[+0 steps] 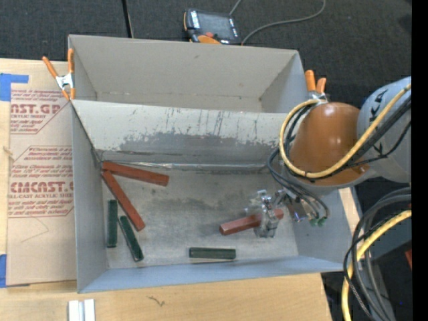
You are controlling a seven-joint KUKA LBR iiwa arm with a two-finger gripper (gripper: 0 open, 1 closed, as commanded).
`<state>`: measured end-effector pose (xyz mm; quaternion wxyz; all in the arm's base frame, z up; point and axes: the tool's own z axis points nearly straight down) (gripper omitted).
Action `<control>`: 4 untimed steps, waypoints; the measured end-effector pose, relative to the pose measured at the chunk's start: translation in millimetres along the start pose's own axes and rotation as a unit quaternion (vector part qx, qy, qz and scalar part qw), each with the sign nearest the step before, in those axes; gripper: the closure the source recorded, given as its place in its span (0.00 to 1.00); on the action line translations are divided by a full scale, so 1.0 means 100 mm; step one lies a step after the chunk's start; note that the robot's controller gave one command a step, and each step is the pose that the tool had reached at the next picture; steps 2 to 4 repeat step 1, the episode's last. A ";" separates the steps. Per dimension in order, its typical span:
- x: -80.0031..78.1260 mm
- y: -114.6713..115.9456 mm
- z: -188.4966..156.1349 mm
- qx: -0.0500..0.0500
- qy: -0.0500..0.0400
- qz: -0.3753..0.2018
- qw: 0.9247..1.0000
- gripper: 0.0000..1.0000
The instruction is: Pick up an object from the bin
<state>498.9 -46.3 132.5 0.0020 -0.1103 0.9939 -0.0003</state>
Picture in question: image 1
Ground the red-brown flat block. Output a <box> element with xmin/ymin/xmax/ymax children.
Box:
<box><xmin>219</xmin><ymin>209</ymin><xmax>286</xmax><ymax>237</ymax></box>
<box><xmin>101</xmin><ymin>160</ymin><xmax>170</xmax><ymax>187</ymax></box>
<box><xmin>100</xmin><ymin>169</ymin><xmax>146</xmax><ymax>232</ymax></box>

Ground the brown cardboard board red print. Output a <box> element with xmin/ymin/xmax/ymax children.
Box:
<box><xmin>0</xmin><ymin>58</ymin><xmax>78</xmax><ymax>288</ymax></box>

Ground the grey metal bin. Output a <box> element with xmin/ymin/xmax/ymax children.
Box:
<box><xmin>68</xmin><ymin>34</ymin><xmax>346</xmax><ymax>294</ymax></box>

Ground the dark green flat block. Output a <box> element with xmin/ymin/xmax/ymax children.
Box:
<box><xmin>189</xmin><ymin>247</ymin><xmax>237</xmax><ymax>261</ymax></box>
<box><xmin>118</xmin><ymin>215</ymin><xmax>145</xmax><ymax>263</ymax></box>
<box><xmin>106</xmin><ymin>199</ymin><xmax>119</xmax><ymax>249</ymax></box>

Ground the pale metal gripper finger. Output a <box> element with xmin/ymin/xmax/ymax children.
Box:
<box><xmin>246</xmin><ymin>189</ymin><xmax>272</xmax><ymax>214</ymax></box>
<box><xmin>254</xmin><ymin>208</ymin><xmax>280</xmax><ymax>239</ymax></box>

